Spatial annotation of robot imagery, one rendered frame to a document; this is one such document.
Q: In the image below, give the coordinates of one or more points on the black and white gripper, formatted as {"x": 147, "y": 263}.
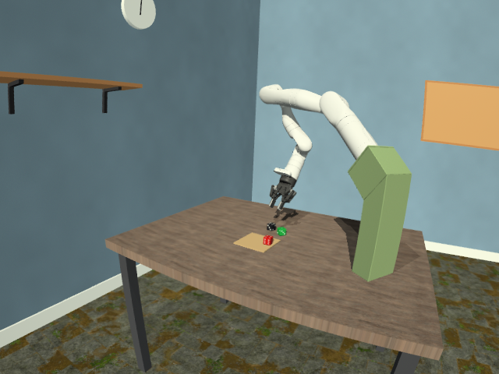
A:
{"x": 284, "y": 189}

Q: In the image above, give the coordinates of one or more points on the tan flat mat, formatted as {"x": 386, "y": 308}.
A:
{"x": 255, "y": 242}

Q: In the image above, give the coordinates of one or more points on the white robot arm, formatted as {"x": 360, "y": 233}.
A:
{"x": 337, "y": 113}

